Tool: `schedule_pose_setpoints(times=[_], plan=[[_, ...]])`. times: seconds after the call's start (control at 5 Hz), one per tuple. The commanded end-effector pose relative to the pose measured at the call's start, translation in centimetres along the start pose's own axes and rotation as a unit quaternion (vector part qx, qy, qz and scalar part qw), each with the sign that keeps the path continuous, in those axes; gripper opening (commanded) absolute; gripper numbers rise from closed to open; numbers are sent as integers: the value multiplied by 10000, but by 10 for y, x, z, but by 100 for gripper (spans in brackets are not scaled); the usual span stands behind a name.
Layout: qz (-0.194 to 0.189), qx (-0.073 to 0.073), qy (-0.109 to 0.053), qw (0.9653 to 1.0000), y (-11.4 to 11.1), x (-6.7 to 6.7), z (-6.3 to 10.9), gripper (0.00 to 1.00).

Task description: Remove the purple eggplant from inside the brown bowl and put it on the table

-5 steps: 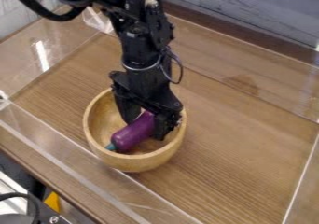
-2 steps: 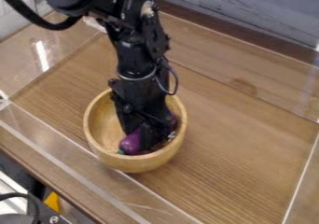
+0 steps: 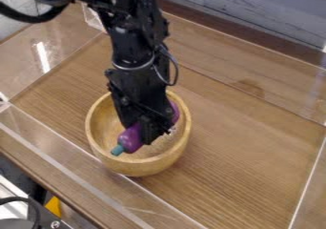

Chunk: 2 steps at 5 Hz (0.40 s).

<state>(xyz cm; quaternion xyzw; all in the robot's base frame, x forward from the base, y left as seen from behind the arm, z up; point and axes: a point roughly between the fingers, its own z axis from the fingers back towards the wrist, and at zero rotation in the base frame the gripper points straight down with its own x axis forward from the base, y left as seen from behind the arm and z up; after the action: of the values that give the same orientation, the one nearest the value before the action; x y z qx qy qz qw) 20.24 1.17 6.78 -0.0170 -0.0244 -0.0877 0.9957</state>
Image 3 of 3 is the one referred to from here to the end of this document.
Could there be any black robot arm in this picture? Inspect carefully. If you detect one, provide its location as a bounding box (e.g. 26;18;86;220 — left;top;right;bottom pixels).
0;0;177;144

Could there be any black cable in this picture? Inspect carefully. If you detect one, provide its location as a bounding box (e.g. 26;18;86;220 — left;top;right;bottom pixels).
0;196;42;229

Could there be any purple toy eggplant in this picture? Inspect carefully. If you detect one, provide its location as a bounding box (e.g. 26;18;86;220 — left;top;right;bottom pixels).
110;100;179;156

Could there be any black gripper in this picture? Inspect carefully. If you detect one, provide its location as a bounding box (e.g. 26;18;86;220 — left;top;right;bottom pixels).
102;62;176;146

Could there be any clear acrylic corner bracket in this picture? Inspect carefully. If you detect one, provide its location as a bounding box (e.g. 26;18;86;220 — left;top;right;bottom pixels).
81;4;105;31

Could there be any brown wooden bowl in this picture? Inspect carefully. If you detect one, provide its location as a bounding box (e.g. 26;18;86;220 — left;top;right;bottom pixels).
85;91;192;177

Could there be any clear acrylic tray wall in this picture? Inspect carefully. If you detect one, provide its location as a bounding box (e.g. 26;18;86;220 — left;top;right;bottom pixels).
0;4;326;229

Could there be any yellow black base equipment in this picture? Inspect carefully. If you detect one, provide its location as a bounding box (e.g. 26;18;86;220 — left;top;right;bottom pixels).
0;173;92;229

